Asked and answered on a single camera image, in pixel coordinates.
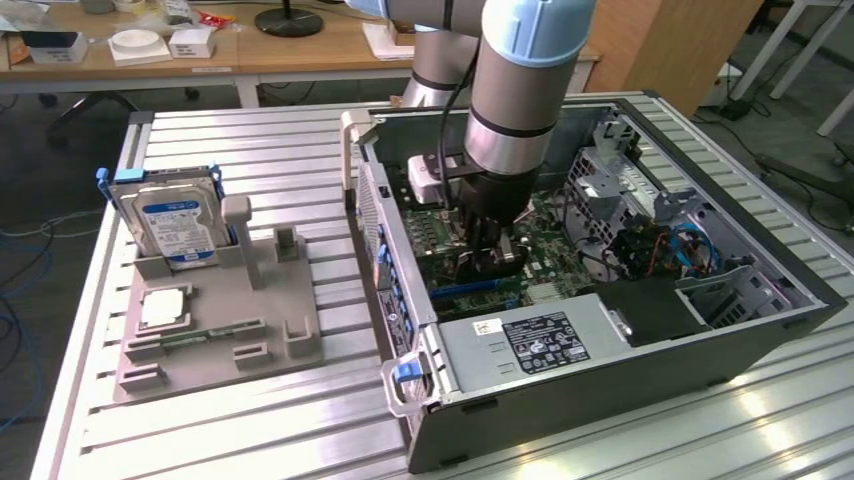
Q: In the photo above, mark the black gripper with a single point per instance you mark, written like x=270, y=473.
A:
x=497, y=200

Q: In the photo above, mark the gpu card with metal bracket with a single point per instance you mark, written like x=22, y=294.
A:
x=487, y=270

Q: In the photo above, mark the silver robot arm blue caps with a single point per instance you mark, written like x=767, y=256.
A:
x=514, y=90

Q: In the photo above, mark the long blue expansion slot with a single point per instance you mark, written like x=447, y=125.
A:
x=467, y=290

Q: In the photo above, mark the green motherboard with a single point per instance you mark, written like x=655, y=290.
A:
x=547, y=250

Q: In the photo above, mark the metal disk bay cage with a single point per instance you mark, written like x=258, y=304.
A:
x=607, y=200

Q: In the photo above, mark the grey power supply unit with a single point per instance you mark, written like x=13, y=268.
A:
x=534, y=345

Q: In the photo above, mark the white paper stack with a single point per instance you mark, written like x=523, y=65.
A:
x=387, y=45

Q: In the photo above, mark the blue case latch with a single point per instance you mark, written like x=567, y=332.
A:
x=404, y=373

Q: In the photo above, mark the black power adapter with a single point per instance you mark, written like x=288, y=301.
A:
x=735, y=110

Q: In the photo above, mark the wooden cabinet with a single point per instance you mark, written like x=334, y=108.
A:
x=681, y=50

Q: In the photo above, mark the wooden desk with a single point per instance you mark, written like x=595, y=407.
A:
x=300, y=55

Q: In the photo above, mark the open black PC case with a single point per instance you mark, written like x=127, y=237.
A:
x=601, y=400

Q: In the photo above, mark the black round lamp base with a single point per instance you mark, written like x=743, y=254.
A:
x=288, y=22

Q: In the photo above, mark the grey printed parts rack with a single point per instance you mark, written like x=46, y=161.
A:
x=220, y=320

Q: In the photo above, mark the hard disk in blue caddy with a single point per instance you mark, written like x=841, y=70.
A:
x=170, y=225

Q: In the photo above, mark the green RAM stick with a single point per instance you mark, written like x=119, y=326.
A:
x=200, y=336

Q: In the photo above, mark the silver CPU chip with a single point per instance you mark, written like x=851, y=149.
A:
x=163, y=307

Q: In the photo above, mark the red packet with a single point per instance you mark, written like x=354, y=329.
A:
x=219, y=21

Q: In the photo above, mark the small white cardboard box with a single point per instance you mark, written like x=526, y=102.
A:
x=192, y=42

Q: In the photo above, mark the clear plastic bag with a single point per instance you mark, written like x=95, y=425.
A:
x=179, y=11

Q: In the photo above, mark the white box with round top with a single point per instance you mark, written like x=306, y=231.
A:
x=139, y=47

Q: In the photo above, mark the black office chair base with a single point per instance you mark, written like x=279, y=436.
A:
x=87, y=107

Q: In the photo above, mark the grey cup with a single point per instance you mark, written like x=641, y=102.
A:
x=98, y=5

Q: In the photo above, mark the white box with black top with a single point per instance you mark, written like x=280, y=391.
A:
x=54, y=47

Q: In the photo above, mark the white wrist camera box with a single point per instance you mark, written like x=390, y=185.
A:
x=427, y=180

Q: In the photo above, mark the white table frame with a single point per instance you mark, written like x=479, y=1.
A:
x=759, y=60

